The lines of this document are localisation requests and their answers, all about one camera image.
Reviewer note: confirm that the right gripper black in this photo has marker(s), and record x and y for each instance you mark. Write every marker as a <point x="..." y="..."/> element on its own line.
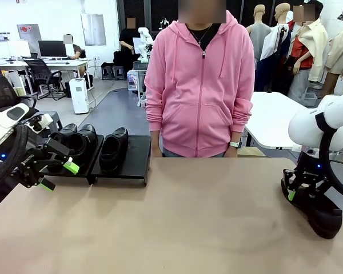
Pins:
<point x="311" y="174"/>

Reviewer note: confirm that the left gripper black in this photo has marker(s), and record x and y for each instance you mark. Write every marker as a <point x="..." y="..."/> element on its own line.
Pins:
<point x="28" y="167"/>

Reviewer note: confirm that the black slip-on loafer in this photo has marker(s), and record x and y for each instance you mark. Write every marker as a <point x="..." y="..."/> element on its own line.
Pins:
<point x="323" y="214"/>
<point x="113" y="151"/>

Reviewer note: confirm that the person's left forearm pink sleeve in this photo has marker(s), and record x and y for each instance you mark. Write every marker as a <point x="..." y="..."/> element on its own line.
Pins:
<point x="241" y="120"/>

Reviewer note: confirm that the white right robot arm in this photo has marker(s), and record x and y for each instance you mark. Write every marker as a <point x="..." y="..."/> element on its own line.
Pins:
<point x="306" y="125"/>

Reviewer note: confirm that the person's right forearm pink sleeve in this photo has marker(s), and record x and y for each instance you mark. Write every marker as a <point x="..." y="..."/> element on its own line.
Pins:
<point x="153" y="120"/>

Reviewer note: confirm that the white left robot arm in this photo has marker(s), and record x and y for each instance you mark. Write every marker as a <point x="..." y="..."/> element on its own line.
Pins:
<point x="0" y="125"/>

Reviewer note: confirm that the black shoe stand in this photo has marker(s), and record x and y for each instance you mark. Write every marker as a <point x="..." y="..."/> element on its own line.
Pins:
<point x="137" y="154"/>
<point x="93" y="162"/>

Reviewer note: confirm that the person's left hand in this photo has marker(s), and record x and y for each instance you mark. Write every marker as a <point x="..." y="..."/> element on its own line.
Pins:
<point x="233" y="152"/>

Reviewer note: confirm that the person's right hand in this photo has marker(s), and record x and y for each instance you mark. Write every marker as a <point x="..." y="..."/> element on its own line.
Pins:
<point x="156" y="144"/>

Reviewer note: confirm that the gray plastic stool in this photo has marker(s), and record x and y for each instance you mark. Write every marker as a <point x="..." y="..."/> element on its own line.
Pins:
<point x="56" y="121"/>

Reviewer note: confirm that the cardboard box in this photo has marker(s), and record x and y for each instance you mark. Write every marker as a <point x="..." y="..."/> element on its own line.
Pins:
<point x="251" y="153"/>

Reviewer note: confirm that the white table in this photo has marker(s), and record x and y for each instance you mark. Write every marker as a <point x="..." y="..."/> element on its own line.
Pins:
<point x="268" y="122"/>

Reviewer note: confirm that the white air purifier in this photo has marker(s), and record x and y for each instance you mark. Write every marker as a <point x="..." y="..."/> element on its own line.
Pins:
<point x="79" y="97"/>

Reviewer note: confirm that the clear plastic bin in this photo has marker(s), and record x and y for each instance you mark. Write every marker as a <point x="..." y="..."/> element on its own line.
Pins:
<point x="311" y="100"/>

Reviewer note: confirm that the black mesh office chair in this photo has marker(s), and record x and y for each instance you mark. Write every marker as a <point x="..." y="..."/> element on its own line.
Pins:
<point x="0" y="91"/>

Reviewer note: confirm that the black armrest office chair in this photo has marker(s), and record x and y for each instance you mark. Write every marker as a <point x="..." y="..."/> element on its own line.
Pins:
<point x="41" y="71"/>

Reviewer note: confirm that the white office desk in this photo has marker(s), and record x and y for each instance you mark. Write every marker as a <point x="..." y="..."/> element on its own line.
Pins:
<point x="68" y="62"/>

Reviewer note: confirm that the black low stool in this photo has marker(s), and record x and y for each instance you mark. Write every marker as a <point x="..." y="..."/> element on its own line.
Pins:
<point x="120" y="74"/>
<point x="107" y="70"/>

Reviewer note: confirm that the equipment cart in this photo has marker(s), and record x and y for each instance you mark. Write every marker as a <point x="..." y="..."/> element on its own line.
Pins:
<point x="134" y="80"/>

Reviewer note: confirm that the seated person dark shirt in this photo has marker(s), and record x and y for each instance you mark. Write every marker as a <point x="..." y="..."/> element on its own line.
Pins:
<point x="77" y="52"/>

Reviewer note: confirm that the black computer monitor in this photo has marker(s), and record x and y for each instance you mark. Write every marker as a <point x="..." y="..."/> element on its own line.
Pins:
<point x="52" y="48"/>

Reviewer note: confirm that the black backpack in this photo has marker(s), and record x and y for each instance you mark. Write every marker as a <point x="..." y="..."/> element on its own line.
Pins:
<point x="120" y="60"/>

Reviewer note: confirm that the white computer monitor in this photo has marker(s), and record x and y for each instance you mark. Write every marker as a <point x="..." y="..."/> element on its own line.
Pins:
<point x="18" y="48"/>

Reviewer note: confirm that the gray board red sign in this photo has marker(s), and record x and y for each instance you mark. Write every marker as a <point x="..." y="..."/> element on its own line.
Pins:
<point x="28" y="32"/>

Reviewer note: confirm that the standing person black shirt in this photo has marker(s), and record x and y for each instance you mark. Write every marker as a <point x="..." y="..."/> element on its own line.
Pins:
<point x="127" y="42"/>

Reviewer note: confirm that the person in pink hoodie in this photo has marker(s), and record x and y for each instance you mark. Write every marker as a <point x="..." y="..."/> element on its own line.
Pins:
<point x="200" y="85"/>

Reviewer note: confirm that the mannequin bucket hat beige jacket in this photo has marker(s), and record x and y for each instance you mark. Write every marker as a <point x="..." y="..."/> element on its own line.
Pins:
<point x="340" y="48"/>

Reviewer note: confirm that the mannequin cream jacket red top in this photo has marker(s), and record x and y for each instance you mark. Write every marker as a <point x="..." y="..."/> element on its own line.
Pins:
<point x="317" y="42"/>

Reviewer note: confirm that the mannequin white navy jacket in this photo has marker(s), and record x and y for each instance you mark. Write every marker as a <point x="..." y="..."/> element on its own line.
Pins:
<point x="274" y="42"/>

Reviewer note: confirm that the small white robot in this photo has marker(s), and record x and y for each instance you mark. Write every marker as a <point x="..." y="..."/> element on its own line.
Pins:
<point x="144" y="32"/>

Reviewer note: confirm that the mannequin gray top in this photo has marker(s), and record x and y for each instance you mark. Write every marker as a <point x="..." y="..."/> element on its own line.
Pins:
<point x="258" y="34"/>

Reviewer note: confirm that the black undershirt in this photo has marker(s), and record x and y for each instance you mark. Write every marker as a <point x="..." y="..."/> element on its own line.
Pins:
<point x="203" y="32"/>

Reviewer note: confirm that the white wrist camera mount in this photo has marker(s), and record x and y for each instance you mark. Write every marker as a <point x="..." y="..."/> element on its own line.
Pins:
<point x="43" y="120"/>

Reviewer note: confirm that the wall whiteboard panel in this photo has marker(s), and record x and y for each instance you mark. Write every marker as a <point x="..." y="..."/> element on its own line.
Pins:
<point x="93" y="28"/>

